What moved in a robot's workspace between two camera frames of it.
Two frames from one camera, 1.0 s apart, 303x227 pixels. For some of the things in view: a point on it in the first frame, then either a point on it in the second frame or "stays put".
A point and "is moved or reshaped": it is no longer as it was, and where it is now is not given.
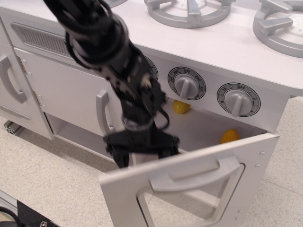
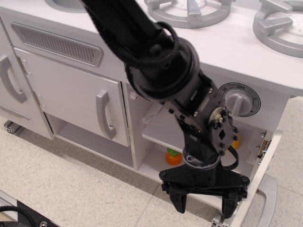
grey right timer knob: [239, 100] stays put
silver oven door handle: [195, 176] is moved or reshaped
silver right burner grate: [263, 28] stays put
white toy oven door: [252, 204] is moved or reshaped
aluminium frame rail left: [16, 129] stays put
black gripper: [150, 140] to [218, 180]
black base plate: [28, 217] stays put
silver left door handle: [4, 65] stays put
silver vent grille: [43, 40] stays put
